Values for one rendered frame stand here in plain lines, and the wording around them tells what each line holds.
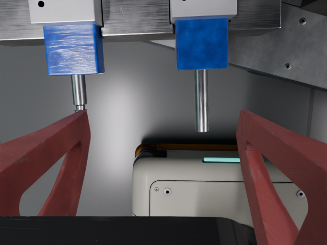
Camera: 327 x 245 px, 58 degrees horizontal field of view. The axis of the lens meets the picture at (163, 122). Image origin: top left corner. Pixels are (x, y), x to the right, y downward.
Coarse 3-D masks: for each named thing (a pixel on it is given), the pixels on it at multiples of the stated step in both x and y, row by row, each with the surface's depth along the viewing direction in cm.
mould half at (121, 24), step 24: (0, 0) 25; (24, 0) 25; (120, 0) 25; (144, 0) 25; (168, 0) 25; (240, 0) 25; (264, 0) 25; (0, 24) 25; (24, 24) 25; (120, 24) 25; (144, 24) 25; (168, 24) 25; (240, 24) 25; (264, 24) 25
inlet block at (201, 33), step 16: (176, 0) 22; (192, 0) 22; (208, 0) 22; (224, 0) 22; (176, 16) 22; (192, 16) 22; (208, 16) 23; (224, 16) 23; (176, 32) 24; (192, 32) 24; (208, 32) 24; (224, 32) 24; (176, 48) 24; (192, 48) 24; (208, 48) 24; (224, 48) 24; (176, 64) 25; (192, 64) 24; (208, 64) 24; (224, 64) 24; (208, 112) 26; (208, 128) 26
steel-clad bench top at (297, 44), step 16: (288, 0) 30; (288, 16) 30; (304, 16) 30; (320, 16) 30; (272, 32) 31; (288, 32) 31; (304, 32) 31; (320, 32) 31; (240, 48) 31; (256, 48) 31; (272, 48) 31; (288, 48) 31; (304, 48) 31; (320, 48) 31; (240, 64) 31; (256, 64) 31; (272, 64) 31; (288, 64) 31; (304, 64) 31; (320, 64) 31; (304, 80) 31; (320, 80) 31
